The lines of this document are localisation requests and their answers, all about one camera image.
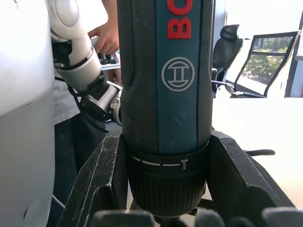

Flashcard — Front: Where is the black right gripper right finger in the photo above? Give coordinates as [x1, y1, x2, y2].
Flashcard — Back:
[205, 129, 296, 219]

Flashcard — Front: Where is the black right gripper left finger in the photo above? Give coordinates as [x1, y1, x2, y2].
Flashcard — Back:
[57, 129, 130, 227]

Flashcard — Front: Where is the blue black Bosch electric screwdriver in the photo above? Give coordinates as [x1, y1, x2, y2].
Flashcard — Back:
[116, 0, 216, 224]

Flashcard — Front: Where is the person's bare hand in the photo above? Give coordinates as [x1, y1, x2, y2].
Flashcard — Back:
[88, 22, 120, 56]

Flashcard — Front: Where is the person in grey shirt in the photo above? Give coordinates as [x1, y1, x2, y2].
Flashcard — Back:
[50, 77, 108, 227]

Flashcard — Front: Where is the silver robot torso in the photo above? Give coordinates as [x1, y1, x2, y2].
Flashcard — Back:
[0, 0, 57, 227]

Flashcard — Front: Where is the black office chair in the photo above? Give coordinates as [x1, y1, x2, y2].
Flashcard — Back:
[211, 23, 244, 98]

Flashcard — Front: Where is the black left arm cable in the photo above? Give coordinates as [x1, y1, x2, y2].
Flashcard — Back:
[54, 77, 110, 133]

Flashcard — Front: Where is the black frame mesh chair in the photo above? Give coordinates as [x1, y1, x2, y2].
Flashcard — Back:
[230, 30, 299, 99]

